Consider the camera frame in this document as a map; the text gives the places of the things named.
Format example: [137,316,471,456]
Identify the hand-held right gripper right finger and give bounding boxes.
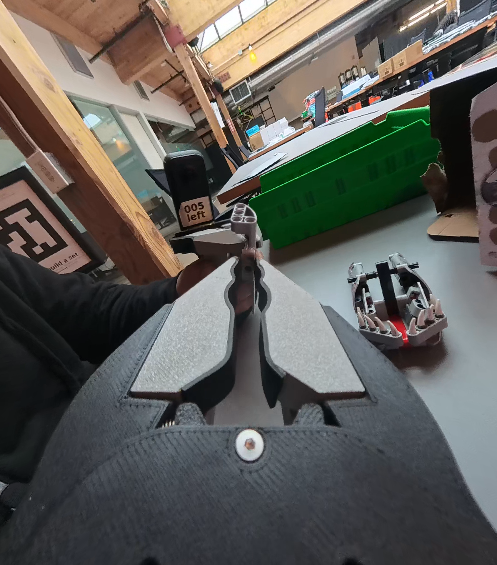
[257,258,366,424]

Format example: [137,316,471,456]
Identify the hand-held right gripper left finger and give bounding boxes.
[130,258,238,414]

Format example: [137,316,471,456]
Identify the grey lego beam piece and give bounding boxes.
[231,204,259,315]

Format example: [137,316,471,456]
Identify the person's left forearm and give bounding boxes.
[68,276,183,367]

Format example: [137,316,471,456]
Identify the grey toothed lego model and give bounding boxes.
[346,252,448,350]

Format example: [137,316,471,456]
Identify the person's left hand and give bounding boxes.
[176,258,260,315]

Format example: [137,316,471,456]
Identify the black chair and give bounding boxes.
[145,168,179,230]

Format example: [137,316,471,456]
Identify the green plastic bin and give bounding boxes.
[248,118,442,250]
[259,107,432,195]

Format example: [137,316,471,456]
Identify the stack of white boxes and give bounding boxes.
[259,119,298,144]

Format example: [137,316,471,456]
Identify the grey electrical box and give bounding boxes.
[26,150,75,194]

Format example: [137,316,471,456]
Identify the framed black-white code sign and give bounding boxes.
[0,167,108,274]

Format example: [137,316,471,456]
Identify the person's black clothing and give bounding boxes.
[0,230,174,565]

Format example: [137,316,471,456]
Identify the dark printed cardboard box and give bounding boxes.
[421,57,497,270]

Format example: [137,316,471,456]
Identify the slim wooden post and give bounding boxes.
[174,42,245,153]

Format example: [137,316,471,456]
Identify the thick wooden post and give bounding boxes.
[0,0,183,285]

